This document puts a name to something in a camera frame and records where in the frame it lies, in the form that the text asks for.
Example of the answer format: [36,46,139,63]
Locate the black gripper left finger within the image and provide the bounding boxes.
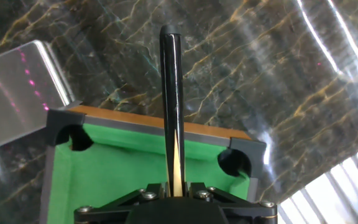
[73,182,167,224]

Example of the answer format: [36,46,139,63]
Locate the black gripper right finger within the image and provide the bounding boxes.
[186,181,278,224]

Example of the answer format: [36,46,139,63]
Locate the wooden pool cue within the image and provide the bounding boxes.
[158,24,187,198]

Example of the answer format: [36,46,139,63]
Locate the mini green pool table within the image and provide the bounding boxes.
[38,103,268,224]

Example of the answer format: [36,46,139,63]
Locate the black marble pattern mat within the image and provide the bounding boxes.
[0,0,358,224]

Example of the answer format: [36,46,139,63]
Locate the silver digital scale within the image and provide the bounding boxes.
[0,39,83,152]

